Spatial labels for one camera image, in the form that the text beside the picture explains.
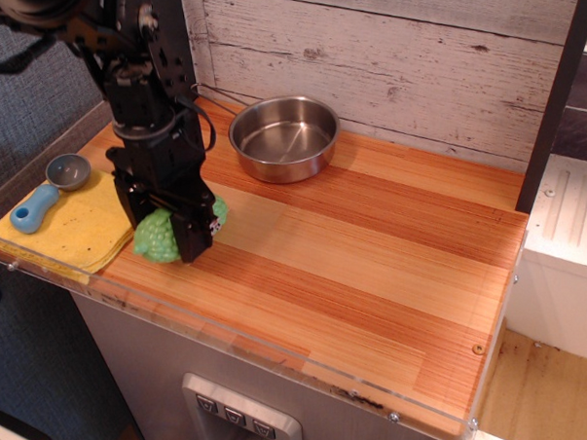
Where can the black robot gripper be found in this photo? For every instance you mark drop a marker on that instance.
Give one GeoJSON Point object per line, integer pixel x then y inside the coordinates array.
{"type": "Point", "coordinates": [164, 165]}

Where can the green plastic grape bunch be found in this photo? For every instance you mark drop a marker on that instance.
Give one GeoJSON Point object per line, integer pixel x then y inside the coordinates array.
{"type": "Point", "coordinates": [154, 239]}

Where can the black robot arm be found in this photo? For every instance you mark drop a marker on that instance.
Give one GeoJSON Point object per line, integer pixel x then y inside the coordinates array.
{"type": "Point", "coordinates": [139, 56]}

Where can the yellow folded rag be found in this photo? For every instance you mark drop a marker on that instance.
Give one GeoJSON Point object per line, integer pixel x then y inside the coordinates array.
{"type": "Point", "coordinates": [79, 235]}

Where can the clear acrylic edge guard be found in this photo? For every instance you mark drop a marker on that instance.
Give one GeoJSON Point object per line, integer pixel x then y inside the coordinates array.
{"type": "Point", "coordinates": [318, 320]}

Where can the blue grey measuring scoop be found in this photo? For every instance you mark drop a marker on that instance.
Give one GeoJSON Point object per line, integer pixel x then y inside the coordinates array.
{"type": "Point", "coordinates": [67, 172]}

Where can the stainless steel pot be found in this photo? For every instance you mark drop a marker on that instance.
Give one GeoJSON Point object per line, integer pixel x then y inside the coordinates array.
{"type": "Point", "coordinates": [284, 139]}

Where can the silver toy fridge cabinet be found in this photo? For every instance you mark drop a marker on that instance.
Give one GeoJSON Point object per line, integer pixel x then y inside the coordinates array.
{"type": "Point", "coordinates": [149, 364]}

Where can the silver ice dispenser panel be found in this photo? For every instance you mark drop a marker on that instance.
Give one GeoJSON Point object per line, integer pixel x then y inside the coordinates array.
{"type": "Point", "coordinates": [219, 413]}

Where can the white toy sink unit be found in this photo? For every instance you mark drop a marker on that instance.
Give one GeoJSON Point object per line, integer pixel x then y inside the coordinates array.
{"type": "Point", "coordinates": [548, 301]}

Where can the dark right vertical post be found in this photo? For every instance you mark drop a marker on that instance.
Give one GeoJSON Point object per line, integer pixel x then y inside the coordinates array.
{"type": "Point", "coordinates": [556, 105]}

